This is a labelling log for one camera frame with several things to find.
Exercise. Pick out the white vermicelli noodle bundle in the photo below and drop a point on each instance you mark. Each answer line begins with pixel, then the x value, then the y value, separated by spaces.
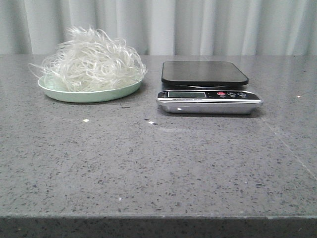
pixel 91 61

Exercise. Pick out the light green round plate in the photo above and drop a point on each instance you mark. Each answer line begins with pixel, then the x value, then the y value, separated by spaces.
pixel 58 92

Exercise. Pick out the black silver kitchen scale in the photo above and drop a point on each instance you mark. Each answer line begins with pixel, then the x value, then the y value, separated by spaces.
pixel 205 87

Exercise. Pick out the white pleated curtain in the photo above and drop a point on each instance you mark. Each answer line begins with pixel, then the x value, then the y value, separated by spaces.
pixel 166 27

